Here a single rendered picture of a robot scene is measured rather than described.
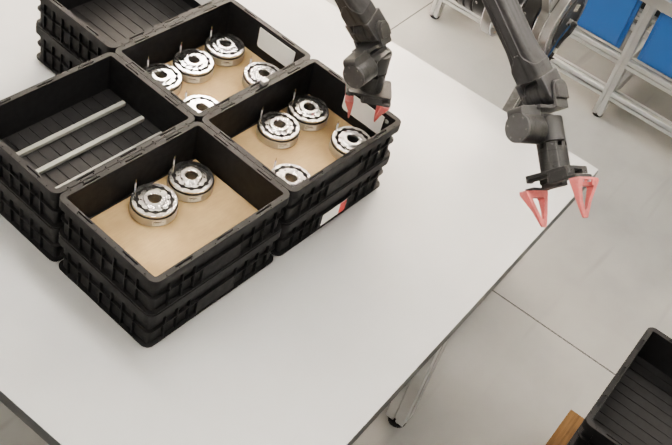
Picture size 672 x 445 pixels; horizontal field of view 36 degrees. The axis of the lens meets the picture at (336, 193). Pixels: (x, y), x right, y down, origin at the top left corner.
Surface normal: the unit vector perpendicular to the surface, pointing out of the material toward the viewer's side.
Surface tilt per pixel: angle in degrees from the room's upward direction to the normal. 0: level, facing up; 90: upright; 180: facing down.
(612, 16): 90
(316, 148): 0
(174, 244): 0
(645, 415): 0
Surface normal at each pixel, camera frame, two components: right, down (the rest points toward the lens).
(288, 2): 0.20, -0.69
